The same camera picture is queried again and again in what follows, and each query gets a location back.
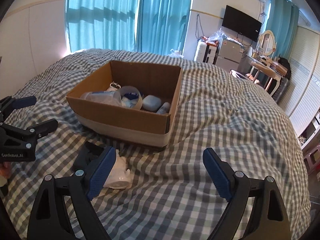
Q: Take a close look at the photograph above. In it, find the white dressing table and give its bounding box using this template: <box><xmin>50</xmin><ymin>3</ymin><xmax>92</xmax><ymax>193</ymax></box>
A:
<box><xmin>246</xmin><ymin>54</ymin><xmax>283</xmax><ymax>98</ymax></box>

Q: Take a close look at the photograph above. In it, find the white plaster figurine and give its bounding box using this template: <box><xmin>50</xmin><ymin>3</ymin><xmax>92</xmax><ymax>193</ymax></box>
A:
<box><xmin>103</xmin><ymin>149</ymin><xmax>133</xmax><ymax>189</ymax></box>

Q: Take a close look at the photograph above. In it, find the wooden chair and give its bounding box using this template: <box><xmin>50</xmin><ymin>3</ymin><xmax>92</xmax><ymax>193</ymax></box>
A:
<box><xmin>250</xmin><ymin>61</ymin><xmax>277</xmax><ymax>90</ymax></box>

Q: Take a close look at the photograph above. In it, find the blue white packet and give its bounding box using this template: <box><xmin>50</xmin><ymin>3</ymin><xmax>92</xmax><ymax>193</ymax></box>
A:
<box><xmin>122</xmin><ymin>92</ymin><xmax>140</xmax><ymax>108</ymax></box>

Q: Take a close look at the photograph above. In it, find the clear plastic cup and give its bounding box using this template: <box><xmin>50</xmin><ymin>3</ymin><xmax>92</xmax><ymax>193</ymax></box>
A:
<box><xmin>80</xmin><ymin>91</ymin><xmax>123</xmax><ymax>108</ymax></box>

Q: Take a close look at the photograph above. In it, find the black wall cable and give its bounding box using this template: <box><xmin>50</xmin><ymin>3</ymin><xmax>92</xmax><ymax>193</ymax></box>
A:
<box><xmin>195</xmin><ymin>14</ymin><xmax>203</xmax><ymax>42</ymax></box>

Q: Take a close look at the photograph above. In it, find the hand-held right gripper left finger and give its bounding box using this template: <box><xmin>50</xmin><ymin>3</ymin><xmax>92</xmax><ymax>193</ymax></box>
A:
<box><xmin>27</xmin><ymin>146</ymin><xmax>117</xmax><ymax>240</ymax></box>

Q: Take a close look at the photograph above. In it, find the wide blue curtain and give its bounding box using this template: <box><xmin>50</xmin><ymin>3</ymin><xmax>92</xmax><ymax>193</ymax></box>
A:
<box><xmin>64</xmin><ymin>0</ymin><xmax>140</xmax><ymax>53</ymax></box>

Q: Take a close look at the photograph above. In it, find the small silver fridge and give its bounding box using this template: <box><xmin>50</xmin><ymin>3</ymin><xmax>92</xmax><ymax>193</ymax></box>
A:
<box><xmin>215</xmin><ymin>41</ymin><xmax>243</xmax><ymax>72</ymax></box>

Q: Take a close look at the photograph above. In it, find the dark suitcase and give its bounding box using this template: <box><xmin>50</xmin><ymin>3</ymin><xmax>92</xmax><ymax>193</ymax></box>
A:
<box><xmin>274</xmin><ymin>76</ymin><xmax>290</xmax><ymax>103</ymax></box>

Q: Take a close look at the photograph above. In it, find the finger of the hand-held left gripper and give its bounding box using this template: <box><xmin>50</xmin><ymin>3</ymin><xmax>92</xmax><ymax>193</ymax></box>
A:
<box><xmin>7</xmin><ymin>119</ymin><xmax>59</xmax><ymax>147</ymax></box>
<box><xmin>0</xmin><ymin>96</ymin><xmax>37</xmax><ymax>117</ymax></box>

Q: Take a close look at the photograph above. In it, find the person's left hand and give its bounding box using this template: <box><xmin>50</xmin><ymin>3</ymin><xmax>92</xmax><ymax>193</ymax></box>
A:
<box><xmin>0</xmin><ymin>162</ymin><xmax>12</xmax><ymax>178</ymax></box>

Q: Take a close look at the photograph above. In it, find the pink plastic stool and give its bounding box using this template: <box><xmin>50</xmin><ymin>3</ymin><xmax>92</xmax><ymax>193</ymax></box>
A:
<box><xmin>302</xmin><ymin>145</ymin><xmax>320</xmax><ymax>175</ymax></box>

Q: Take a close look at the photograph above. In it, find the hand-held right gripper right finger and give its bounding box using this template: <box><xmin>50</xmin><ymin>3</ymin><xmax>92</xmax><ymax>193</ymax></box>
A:
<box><xmin>202</xmin><ymin>147</ymin><xmax>292</xmax><ymax>240</ymax></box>

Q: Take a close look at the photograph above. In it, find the small white tube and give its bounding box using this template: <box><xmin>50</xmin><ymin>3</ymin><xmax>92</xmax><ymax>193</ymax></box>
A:
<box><xmin>157</xmin><ymin>102</ymin><xmax>170</xmax><ymax>114</ymax></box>

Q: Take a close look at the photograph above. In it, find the white slatted wardrobe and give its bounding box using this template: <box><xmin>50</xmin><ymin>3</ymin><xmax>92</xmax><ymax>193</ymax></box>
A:
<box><xmin>282</xmin><ymin>25</ymin><xmax>320</xmax><ymax>150</ymax></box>

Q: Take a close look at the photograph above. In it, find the black wall television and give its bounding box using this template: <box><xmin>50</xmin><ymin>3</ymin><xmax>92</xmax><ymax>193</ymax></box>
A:
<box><xmin>222</xmin><ymin>4</ymin><xmax>262</xmax><ymax>42</ymax></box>

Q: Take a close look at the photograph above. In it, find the narrow blue curtain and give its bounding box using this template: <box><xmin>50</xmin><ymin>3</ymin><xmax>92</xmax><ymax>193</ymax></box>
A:
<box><xmin>265</xmin><ymin>0</ymin><xmax>300</xmax><ymax>63</ymax></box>

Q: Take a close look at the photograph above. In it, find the oval white vanity mirror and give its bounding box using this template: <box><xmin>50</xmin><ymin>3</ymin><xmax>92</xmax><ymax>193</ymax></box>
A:
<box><xmin>257</xmin><ymin>30</ymin><xmax>277</xmax><ymax>57</ymax></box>

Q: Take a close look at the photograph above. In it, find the cardboard box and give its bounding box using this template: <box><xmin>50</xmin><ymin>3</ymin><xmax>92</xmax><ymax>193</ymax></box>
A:
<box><xmin>66</xmin><ymin>60</ymin><xmax>183</xmax><ymax>148</ymax></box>

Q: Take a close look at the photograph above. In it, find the white plug adaptor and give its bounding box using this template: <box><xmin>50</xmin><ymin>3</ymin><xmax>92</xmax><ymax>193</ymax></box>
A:
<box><xmin>106</xmin><ymin>81</ymin><xmax>122</xmax><ymax>92</ymax></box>

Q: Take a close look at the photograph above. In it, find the white tape roll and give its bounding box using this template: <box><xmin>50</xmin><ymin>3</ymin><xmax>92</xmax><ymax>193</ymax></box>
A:
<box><xmin>117</xmin><ymin>86</ymin><xmax>143</xmax><ymax>110</ymax></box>

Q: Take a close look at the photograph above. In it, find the light blue case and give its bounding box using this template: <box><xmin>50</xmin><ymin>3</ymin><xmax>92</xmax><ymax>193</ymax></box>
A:
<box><xmin>142</xmin><ymin>95</ymin><xmax>162</xmax><ymax>111</ymax></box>

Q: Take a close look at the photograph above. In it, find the brown box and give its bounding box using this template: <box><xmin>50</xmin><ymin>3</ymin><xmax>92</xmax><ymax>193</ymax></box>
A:
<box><xmin>271</xmin><ymin>61</ymin><xmax>288</xmax><ymax>75</ymax></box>

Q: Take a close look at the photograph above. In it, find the black bag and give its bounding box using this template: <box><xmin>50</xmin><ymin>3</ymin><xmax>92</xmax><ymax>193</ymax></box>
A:
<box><xmin>277</xmin><ymin>57</ymin><xmax>292</xmax><ymax>79</ymax></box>

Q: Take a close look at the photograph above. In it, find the white suitcase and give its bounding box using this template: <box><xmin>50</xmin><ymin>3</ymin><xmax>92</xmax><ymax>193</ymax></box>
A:
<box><xmin>194</xmin><ymin>40</ymin><xmax>218</xmax><ymax>64</ymax></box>

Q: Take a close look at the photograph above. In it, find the grey checked blanket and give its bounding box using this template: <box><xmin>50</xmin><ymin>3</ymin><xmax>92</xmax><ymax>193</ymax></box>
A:
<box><xmin>0</xmin><ymin>48</ymin><xmax>312</xmax><ymax>240</ymax></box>

